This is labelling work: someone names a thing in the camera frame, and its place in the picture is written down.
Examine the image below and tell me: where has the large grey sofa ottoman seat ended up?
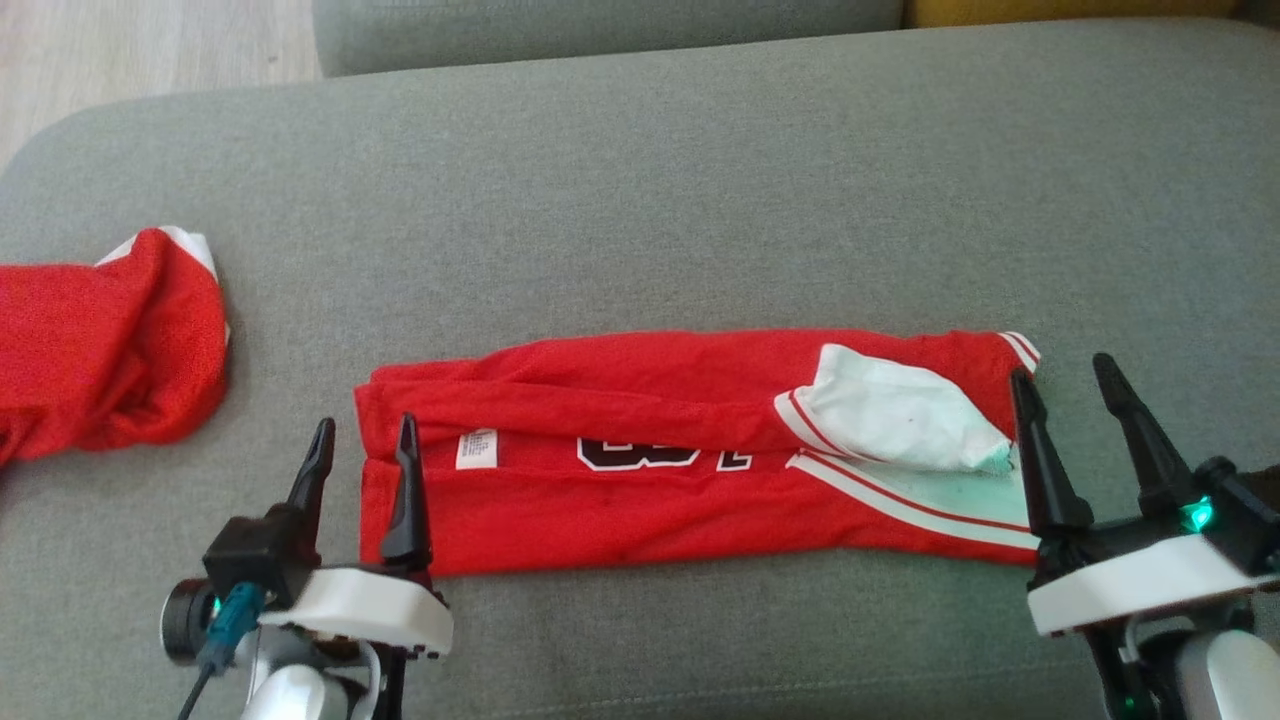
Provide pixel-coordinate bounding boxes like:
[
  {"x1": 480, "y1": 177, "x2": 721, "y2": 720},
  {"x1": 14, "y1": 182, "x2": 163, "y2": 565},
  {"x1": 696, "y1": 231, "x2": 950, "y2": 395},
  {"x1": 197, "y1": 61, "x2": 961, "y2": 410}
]
[{"x1": 0, "y1": 15, "x2": 1280, "y2": 720}]

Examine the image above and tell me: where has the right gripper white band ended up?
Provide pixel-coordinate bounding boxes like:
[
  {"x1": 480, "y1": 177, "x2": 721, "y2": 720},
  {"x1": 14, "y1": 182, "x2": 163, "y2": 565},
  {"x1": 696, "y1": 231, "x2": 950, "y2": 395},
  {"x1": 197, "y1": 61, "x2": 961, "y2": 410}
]
[{"x1": 1010, "y1": 351, "x2": 1280, "y2": 639}]

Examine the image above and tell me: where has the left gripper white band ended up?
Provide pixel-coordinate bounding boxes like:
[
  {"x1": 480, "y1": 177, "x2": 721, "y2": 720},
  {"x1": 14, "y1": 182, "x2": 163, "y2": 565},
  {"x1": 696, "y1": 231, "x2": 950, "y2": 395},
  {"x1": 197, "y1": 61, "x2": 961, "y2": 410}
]
[{"x1": 258, "y1": 413, "x2": 455, "y2": 661}]

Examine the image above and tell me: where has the red shorts white trim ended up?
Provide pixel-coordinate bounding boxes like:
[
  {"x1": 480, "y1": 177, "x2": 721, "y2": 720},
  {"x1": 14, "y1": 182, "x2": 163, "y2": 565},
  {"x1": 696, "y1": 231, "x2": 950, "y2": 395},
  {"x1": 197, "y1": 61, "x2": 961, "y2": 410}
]
[{"x1": 0, "y1": 226, "x2": 231, "y2": 466}]

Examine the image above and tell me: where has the wide yellow sofa backrest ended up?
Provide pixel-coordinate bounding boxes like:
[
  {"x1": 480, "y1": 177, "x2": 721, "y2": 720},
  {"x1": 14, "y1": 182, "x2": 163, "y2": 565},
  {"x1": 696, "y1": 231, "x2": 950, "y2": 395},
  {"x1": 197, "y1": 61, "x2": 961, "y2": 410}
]
[{"x1": 903, "y1": 0, "x2": 1246, "y2": 29}]

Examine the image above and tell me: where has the red basketball jersey white trim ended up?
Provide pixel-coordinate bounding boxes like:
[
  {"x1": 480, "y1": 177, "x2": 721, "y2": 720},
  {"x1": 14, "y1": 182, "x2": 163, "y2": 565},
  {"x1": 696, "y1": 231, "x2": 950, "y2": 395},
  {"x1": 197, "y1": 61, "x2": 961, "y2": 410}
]
[{"x1": 353, "y1": 328, "x2": 1043, "y2": 579}]

